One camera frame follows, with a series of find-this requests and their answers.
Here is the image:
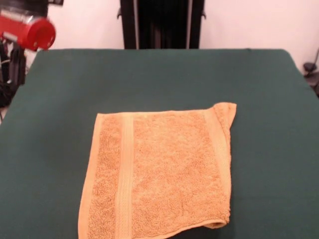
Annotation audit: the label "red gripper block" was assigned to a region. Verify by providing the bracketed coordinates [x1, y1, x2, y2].
[0, 11, 57, 86]

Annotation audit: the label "tan terry towel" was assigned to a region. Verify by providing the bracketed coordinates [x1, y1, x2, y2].
[77, 101, 237, 239]

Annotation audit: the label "dark green table cloth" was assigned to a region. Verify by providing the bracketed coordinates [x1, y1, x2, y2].
[0, 48, 319, 239]

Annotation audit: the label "grey tripod base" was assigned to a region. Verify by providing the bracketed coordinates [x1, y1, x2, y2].
[303, 62, 319, 98]

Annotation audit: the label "tangled black cables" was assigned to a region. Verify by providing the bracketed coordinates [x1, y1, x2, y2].
[0, 57, 27, 108]

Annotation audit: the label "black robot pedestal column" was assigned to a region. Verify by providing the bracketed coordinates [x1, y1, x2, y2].
[116, 0, 207, 49]

